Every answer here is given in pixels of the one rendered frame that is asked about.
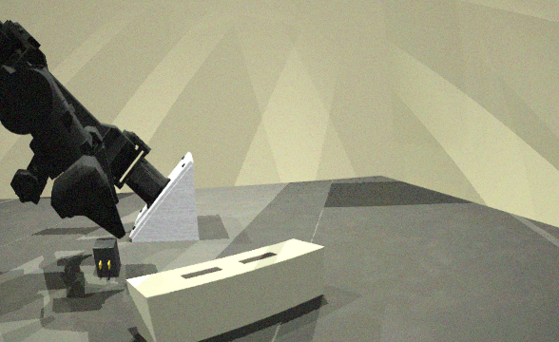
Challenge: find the black two-prong charger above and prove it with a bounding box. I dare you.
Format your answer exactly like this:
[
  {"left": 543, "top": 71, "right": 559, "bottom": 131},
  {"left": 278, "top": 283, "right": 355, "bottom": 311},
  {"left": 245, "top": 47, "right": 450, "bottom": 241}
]
[{"left": 92, "top": 237, "right": 121, "bottom": 277}]

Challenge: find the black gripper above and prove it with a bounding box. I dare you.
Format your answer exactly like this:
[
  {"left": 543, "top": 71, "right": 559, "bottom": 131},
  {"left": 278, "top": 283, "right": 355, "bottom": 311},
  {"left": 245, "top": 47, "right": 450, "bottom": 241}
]
[{"left": 31, "top": 99, "right": 125, "bottom": 238}]

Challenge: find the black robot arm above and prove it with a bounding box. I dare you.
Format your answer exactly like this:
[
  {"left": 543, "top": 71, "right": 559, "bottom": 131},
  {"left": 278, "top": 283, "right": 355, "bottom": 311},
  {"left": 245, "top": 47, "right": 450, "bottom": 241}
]
[{"left": 0, "top": 20, "right": 171, "bottom": 209}]

